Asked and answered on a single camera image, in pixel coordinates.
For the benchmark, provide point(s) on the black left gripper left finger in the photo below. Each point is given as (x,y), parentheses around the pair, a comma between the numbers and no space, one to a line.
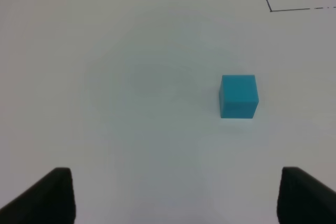
(50,200)

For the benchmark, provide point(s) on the blue cube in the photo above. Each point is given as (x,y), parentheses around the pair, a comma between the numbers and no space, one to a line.
(238,96)

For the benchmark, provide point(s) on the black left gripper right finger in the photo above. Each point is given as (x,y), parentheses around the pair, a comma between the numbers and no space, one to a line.
(304,199)

